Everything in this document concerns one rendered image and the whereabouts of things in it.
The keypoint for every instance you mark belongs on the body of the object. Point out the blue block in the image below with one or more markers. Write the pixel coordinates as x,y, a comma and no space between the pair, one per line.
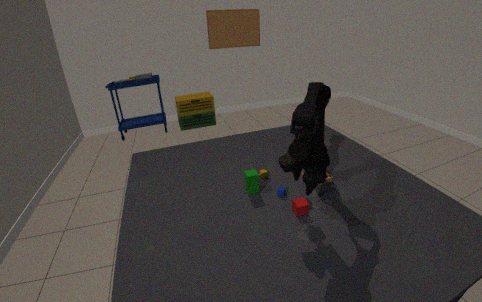
281,191

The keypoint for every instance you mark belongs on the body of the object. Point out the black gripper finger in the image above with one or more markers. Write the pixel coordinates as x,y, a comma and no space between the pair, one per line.
296,174
310,188

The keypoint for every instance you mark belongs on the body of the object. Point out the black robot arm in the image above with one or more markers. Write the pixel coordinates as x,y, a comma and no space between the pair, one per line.
309,114

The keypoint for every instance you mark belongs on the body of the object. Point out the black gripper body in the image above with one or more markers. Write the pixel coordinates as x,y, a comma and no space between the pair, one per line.
312,177

